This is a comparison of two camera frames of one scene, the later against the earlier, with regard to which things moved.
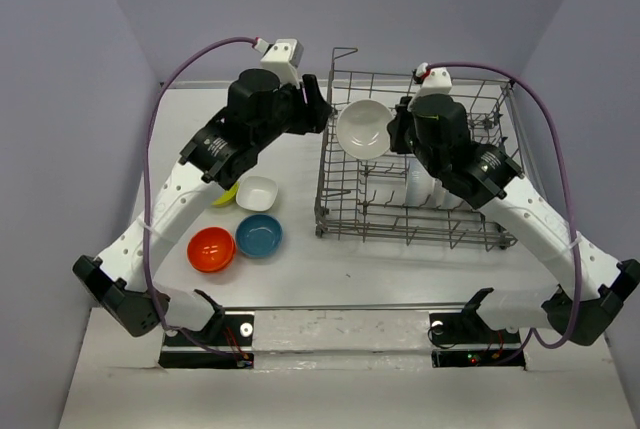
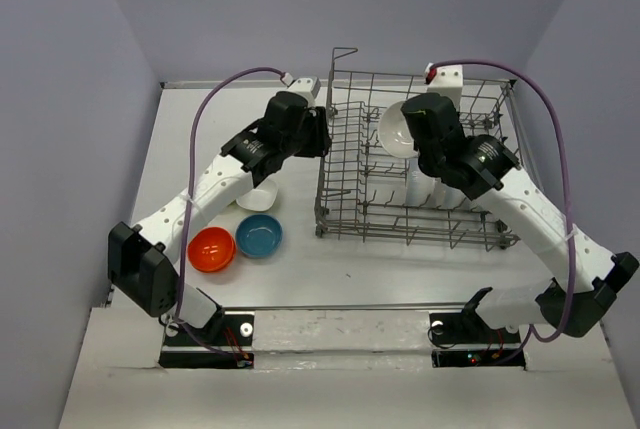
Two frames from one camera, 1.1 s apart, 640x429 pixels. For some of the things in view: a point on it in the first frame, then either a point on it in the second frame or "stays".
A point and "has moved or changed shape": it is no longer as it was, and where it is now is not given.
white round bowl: [445, 199] stays
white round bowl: [361, 129] has moved or changed shape
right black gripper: [399, 123] stays
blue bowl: [258, 235] stays
